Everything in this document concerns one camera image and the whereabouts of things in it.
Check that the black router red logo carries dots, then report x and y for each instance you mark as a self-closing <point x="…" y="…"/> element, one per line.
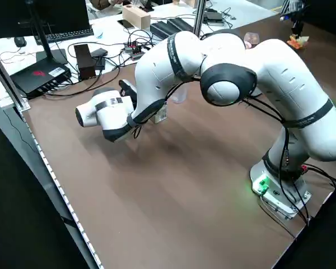
<point x="36" y="79"/>

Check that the light wooden box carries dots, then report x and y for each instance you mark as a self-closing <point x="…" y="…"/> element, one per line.
<point x="137" y="18"/>

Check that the aluminium post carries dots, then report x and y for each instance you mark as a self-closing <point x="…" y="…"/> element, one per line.
<point x="199" y="16"/>

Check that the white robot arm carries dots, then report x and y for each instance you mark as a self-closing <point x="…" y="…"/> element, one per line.
<point x="282" y="70"/>

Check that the small black box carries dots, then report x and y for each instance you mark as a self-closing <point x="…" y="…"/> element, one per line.
<point x="214" y="17"/>

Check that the dark brown box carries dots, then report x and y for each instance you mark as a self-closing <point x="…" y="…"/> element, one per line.
<point x="85" y="63"/>

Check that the person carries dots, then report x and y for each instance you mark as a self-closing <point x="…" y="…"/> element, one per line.
<point x="100" y="4"/>

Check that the black monitor stand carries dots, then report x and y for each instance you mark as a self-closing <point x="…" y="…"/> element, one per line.
<point x="51" y="57"/>

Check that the black computer mouse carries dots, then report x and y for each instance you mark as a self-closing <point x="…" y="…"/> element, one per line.
<point x="20" y="41"/>

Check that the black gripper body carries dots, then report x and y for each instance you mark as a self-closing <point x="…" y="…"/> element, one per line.
<point x="298" y="11"/>
<point x="128" y="89"/>

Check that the black desk stand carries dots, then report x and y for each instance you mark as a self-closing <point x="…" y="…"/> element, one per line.
<point x="148" y="5"/>

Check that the aluminium frame rail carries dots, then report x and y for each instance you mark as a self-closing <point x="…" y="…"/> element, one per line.
<point x="8" y="80"/>

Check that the smartphone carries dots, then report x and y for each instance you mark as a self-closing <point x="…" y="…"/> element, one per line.
<point x="126" y="23"/>

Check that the black power adapter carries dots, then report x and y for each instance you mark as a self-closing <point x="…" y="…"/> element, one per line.
<point x="99" y="64"/>

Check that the black ribbed box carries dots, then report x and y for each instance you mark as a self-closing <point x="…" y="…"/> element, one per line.
<point x="161" y="29"/>
<point x="182" y="25"/>

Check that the small white blue item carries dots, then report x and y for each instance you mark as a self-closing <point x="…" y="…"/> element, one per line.
<point x="100" y="34"/>

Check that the black monitor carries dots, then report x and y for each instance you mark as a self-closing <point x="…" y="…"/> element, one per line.
<point x="58" y="16"/>

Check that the blue white milk carton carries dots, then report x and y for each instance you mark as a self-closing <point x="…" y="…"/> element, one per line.
<point x="161" y="116"/>

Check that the grey power strip red switches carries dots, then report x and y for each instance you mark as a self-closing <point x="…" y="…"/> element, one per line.
<point x="135" y="51"/>

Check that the triangular sandwich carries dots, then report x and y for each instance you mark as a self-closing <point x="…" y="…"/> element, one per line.
<point x="296" y="42"/>

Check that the black keyboard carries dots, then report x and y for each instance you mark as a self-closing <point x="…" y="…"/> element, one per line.
<point x="67" y="34"/>

